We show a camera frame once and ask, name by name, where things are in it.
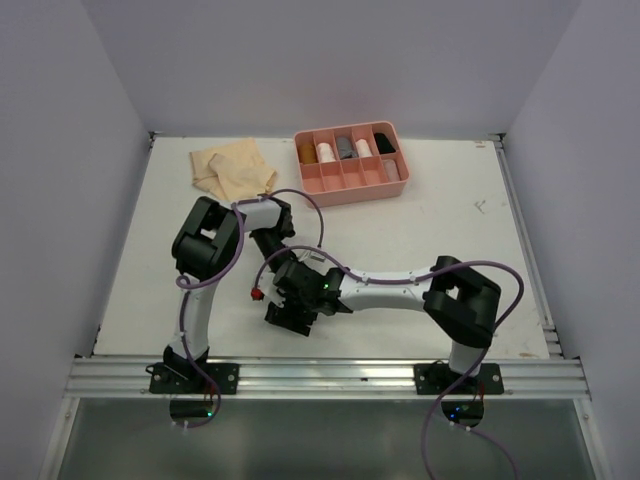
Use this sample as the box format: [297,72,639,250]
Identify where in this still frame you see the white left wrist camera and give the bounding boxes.
[297,249,325,264]

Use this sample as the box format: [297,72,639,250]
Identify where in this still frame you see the brown rolled underwear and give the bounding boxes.
[298,143,318,165]

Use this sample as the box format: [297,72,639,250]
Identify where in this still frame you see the beige underwear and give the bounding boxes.
[189,138,277,202]

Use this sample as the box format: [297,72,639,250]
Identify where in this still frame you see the grey rolled underwear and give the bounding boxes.
[335,136,358,160]

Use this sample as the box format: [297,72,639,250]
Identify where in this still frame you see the right wrist camera red cap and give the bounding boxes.
[251,272,283,307]

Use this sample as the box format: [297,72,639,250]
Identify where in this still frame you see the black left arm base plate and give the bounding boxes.
[145,362,240,395]

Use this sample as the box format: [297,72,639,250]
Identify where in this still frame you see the black rolled underwear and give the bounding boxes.
[374,132,396,155]

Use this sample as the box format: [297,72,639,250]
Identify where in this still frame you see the aluminium table frame rail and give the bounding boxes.
[65,136,588,400]

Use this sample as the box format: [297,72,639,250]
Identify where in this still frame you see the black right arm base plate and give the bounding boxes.
[413,361,505,395]

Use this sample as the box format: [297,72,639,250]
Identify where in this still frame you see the black underwear orange trim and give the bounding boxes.
[265,302,317,337]

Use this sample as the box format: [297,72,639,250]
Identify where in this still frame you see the pink divided organizer tray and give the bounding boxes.
[293,121,410,207]

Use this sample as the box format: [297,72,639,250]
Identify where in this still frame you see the pink underwear cream waistband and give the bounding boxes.
[382,158,400,182]

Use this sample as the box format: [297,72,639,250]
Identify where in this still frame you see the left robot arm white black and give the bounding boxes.
[163,196,294,393]

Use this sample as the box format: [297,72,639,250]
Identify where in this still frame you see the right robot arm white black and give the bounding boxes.
[252,256,501,393]

